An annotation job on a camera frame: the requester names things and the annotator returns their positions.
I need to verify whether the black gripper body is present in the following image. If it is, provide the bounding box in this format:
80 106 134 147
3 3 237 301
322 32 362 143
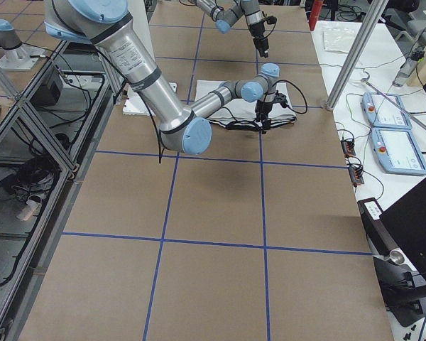
248 13 277 50
255 90 289 123

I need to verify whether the grey cartoon print t-shirt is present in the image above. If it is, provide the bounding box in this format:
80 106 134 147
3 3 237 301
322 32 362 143
195 80 296 128

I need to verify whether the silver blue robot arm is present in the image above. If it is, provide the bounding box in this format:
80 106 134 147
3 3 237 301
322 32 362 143
189 0 277 58
43 1 290 155

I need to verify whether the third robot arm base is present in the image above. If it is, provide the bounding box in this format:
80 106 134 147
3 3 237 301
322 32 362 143
0 19 45 71

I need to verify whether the clear plastic bag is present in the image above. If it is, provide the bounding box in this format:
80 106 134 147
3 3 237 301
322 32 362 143
323 28 357 53

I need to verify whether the upper orange circuit board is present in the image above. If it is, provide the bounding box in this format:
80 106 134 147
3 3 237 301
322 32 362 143
340 139 356 158

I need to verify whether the orange circuit board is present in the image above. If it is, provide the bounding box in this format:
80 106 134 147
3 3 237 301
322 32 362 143
340 139 356 158
348 163 364 188

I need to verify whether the lower orange circuit board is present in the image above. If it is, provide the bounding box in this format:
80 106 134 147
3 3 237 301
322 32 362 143
348 163 364 188

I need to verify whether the upper teach pendant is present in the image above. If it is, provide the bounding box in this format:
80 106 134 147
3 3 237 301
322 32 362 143
361 92 412 130

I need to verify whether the teach pendant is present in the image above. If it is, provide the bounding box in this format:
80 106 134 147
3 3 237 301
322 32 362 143
371 127 426 176
361 92 412 130

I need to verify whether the lower teach pendant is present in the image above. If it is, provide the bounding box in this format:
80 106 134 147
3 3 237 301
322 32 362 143
371 127 426 176

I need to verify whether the black box with label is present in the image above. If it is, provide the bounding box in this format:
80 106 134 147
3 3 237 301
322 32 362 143
357 197 398 256

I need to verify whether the black laptop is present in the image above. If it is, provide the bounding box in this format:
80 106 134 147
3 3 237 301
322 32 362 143
380 178 426 280

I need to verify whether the black right braided cable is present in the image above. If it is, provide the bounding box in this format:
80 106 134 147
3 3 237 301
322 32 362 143
155 80 309 165

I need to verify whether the aluminium frame post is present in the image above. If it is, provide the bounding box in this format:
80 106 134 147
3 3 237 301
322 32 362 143
325 0 388 111

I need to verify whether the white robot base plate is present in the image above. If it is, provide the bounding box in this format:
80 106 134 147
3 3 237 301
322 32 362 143
122 80 178 117

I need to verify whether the black camera stand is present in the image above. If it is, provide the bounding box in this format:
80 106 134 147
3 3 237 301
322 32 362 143
373 256 426 327

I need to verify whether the black metal frame rack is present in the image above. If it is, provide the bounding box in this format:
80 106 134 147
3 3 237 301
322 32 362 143
0 42 119 340

